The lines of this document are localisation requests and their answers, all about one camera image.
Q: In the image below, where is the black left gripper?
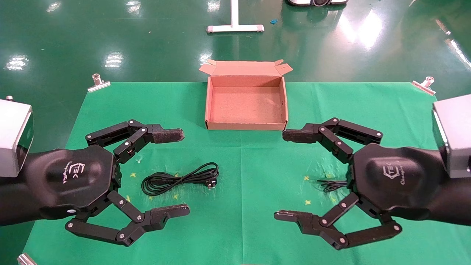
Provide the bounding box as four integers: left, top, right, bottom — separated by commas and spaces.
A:
0, 120, 190, 246

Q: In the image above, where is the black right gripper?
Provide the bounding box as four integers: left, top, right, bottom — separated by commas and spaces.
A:
274, 118, 471, 251

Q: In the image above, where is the black wired computer mouse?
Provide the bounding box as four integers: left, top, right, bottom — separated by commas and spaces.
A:
317, 179, 349, 193

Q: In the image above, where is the black data cable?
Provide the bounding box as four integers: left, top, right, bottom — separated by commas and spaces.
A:
141, 162, 220, 196

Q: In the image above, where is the open brown cardboard box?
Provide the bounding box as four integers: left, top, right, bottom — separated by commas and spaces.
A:
199, 59, 293, 131

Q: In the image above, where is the green table cloth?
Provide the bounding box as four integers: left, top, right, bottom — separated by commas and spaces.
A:
22, 82, 471, 265

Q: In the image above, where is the white T-shaped stand base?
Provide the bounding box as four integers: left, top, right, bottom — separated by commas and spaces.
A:
206, 0, 265, 33

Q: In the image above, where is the white and black machine base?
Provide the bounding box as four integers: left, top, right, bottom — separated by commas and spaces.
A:
286, 0, 348, 7

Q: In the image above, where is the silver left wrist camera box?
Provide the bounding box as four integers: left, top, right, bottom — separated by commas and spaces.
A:
0, 96, 34, 178

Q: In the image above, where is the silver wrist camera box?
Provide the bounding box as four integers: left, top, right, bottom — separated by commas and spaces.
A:
0, 96, 34, 178
432, 94, 471, 179

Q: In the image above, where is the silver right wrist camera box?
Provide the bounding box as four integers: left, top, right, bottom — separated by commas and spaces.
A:
432, 94, 471, 179

